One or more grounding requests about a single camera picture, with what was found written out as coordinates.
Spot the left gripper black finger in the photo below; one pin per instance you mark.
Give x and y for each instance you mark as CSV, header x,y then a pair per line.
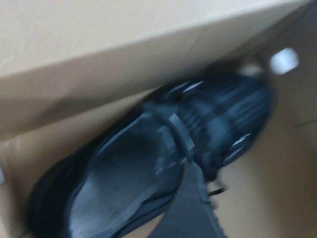
x,y
193,210

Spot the black knit sneaker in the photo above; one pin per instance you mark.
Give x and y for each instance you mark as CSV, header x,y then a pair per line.
x,y
119,161

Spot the brown cardboard shoe box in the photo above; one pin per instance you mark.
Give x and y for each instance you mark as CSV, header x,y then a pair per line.
x,y
123,49

